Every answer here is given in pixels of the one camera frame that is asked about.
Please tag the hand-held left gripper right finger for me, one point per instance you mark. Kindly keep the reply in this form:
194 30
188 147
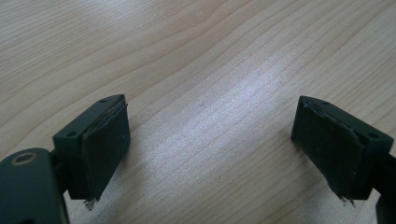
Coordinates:
336 149

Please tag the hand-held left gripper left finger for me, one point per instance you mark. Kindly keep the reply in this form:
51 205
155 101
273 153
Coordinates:
99 149

